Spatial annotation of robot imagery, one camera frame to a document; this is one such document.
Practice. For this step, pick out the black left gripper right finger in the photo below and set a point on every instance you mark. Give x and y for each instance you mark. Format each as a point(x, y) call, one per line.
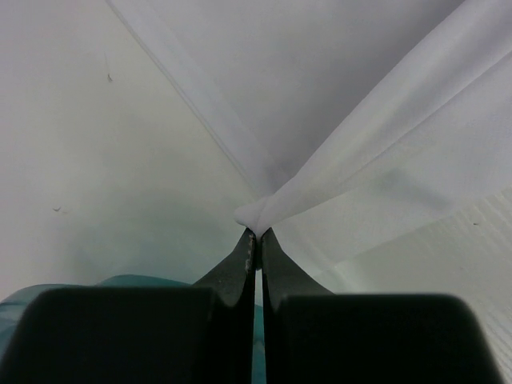
point(315, 336)

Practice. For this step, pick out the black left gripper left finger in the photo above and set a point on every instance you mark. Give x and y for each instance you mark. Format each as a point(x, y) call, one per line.
point(196, 334)

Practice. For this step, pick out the white t shirt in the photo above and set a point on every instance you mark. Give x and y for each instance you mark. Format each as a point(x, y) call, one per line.
point(355, 121)

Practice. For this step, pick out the teal translucent plastic bin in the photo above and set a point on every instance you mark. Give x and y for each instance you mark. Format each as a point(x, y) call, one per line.
point(13, 306)

